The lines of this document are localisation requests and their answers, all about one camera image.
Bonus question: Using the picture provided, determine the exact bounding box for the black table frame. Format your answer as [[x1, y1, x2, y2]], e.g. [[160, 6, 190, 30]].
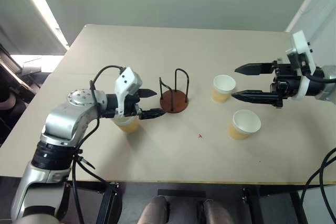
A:
[[65, 180, 336, 224]]

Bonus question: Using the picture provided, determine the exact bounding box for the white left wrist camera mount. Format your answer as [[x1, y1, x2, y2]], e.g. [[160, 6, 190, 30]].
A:
[[114, 67, 143, 118]]

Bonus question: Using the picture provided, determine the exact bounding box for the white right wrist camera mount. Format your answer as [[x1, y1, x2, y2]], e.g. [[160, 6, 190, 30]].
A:
[[285, 30, 317, 101]]

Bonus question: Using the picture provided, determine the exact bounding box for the bright white light strip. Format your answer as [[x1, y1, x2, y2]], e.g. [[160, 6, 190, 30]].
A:
[[15, 0, 71, 50]]

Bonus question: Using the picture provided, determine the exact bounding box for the dark rounded grey shape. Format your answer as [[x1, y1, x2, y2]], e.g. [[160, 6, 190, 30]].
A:
[[201, 199, 235, 224], [137, 195, 169, 224]]

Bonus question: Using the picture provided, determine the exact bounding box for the black hanging cable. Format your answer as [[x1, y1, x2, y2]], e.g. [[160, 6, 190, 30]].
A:
[[299, 147, 336, 224]]

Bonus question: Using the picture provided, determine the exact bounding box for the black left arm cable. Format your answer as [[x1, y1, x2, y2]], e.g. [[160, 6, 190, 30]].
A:
[[71, 65, 124, 224]]

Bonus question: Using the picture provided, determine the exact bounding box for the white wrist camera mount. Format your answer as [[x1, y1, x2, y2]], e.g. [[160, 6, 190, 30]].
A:
[[285, 30, 317, 101], [114, 67, 143, 118]]

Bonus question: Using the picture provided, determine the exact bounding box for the brown base wire cup rack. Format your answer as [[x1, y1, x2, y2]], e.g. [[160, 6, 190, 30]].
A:
[[158, 68, 191, 114]]

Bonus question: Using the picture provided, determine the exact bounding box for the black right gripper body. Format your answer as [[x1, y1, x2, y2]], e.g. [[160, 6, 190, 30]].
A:
[[270, 60, 302, 109]]

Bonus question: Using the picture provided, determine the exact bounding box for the white wall conduit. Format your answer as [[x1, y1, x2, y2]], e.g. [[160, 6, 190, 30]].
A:
[[285, 0, 336, 32]]

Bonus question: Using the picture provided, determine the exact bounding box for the yellow white paper cup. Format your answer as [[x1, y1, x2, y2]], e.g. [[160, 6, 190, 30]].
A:
[[228, 109, 262, 141], [211, 74, 237, 104], [110, 115, 140, 134]]

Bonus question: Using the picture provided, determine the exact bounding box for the dark furniture beside table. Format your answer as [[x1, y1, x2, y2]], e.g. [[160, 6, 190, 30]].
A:
[[0, 42, 51, 146]]

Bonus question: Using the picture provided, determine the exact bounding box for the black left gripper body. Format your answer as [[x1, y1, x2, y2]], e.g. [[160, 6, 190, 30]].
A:
[[122, 89, 143, 118]]

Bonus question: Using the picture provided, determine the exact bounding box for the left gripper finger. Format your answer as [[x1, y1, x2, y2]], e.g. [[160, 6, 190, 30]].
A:
[[136, 108, 167, 121], [138, 88, 158, 99]]

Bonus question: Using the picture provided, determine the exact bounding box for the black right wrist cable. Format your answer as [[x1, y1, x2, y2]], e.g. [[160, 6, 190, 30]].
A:
[[301, 69, 336, 84]]

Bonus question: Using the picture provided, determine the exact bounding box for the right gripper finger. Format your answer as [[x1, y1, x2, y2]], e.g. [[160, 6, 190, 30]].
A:
[[230, 89, 279, 108], [234, 61, 278, 76]]

